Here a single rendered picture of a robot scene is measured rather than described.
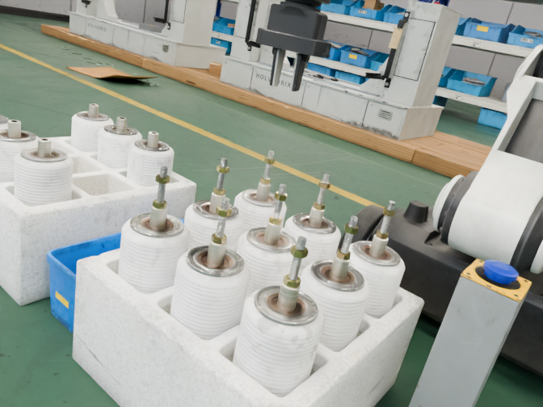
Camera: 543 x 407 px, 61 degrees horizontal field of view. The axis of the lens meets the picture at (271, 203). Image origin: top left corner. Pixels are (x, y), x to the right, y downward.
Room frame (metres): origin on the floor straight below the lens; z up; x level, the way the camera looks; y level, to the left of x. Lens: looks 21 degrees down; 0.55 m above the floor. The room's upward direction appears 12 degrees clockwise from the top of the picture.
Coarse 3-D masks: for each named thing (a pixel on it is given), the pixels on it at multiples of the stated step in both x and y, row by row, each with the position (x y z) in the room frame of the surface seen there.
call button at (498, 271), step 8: (488, 264) 0.52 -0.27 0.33; (496, 264) 0.53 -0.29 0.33; (504, 264) 0.53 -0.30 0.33; (488, 272) 0.51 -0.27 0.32; (496, 272) 0.51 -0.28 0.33; (504, 272) 0.51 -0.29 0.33; (512, 272) 0.51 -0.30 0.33; (496, 280) 0.51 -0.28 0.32; (504, 280) 0.51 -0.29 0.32; (512, 280) 0.51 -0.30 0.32
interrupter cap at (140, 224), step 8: (136, 216) 0.60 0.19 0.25; (144, 216) 0.61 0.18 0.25; (168, 216) 0.63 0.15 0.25; (136, 224) 0.58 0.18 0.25; (144, 224) 0.59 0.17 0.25; (168, 224) 0.61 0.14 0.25; (176, 224) 0.61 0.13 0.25; (136, 232) 0.56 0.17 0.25; (144, 232) 0.56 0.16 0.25; (152, 232) 0.57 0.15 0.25; (160, 232) 0.57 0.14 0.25; (168, 232) 0.58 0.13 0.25; (176, 232) 0.58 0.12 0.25
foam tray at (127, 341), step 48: (96, 288) 0.55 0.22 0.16; (96, 336) 0.54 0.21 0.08; (144, 336) 0.48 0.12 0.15; (192, 336) 0.46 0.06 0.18; (384, 336) 0.55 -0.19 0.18; (144, 384) 0.48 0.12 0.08; (192, 384) 0.43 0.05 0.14; (240, 384) 0.40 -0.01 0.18; (336, 384) 0.44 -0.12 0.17; (384, 384) 0.62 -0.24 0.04
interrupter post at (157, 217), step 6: (156, 210) 0.59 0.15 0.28; (162, 210) 0.59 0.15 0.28; (150, 216) 0.59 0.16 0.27; (156, 216) 0.58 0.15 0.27; (162, 216) 0.59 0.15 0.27; (150, 222) 0.59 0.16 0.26; (156, 222) 0.59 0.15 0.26; (162, 222) 0.59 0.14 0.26; (156, 228) 0.59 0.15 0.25; (162, 228) 0.59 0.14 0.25
